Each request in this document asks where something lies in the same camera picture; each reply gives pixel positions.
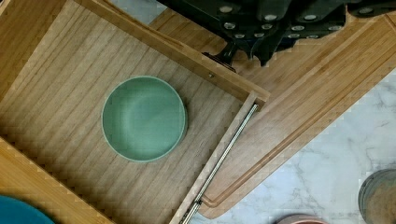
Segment red white lidded bowl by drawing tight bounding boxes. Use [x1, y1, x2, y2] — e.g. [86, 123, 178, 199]
[276, 214, 329, 224]

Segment bamboo cutting board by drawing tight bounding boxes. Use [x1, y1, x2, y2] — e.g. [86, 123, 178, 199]
[148, 7, 396, 220]

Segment blue plate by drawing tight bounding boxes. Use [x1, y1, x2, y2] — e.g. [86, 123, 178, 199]
[0, 195, 55, 224]

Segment wooden drawer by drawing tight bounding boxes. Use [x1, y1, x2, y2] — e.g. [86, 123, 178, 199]
[1, 0, 256, 224]

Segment small green bowl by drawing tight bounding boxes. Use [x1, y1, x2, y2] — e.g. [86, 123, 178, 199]
[102, 76, 188, 162]

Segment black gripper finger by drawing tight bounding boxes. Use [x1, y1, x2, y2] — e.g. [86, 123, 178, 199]
[274, 0, 396, 52]
[157, 0, 289, 67]

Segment glass jar brown contents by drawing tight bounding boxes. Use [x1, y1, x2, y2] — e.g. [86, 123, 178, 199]
[358, 169, 396, 224]

